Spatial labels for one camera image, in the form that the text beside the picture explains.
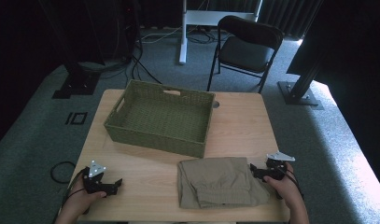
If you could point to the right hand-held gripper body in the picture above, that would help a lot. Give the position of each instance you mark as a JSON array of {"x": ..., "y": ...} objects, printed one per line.
[{"x": 275, "y": 168}]

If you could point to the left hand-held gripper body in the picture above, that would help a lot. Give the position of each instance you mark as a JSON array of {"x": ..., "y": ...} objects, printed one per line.
[{"x": 95, "y": 183}]

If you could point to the khaki pants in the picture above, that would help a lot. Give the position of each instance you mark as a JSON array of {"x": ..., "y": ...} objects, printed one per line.
[{"x": 218, "y": 182}]

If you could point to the green woven basket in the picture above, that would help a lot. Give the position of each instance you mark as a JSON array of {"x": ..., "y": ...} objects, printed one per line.
[{"x": 166, "y": 124}]

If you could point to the person's left hand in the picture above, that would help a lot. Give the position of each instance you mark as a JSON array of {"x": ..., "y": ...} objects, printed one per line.
[{"x": 81, "y": 199}]

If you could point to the person's right hand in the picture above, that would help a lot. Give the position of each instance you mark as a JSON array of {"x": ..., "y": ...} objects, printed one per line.
[{"x": 284, "y": 189}]

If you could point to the grey table grommet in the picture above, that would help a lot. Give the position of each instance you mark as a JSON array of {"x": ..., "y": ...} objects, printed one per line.
[{"x": 216, "y": 104}]

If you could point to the black metal stand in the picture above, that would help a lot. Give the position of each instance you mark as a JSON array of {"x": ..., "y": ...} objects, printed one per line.
[
  {"x": 77, "y": 84},
  {"x": 299, "y": 90}
]

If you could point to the black folding chair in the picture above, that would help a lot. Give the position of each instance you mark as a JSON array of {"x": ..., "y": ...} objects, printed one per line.
[{"x": 246, "y": 53}]

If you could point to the dark curtain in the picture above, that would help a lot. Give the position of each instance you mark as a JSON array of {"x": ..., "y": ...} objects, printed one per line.
[{"x": 287, "y": 15}]

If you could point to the white desk frame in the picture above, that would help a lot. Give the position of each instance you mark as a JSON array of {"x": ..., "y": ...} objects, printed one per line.
[{"x": 184, "y": 31}]

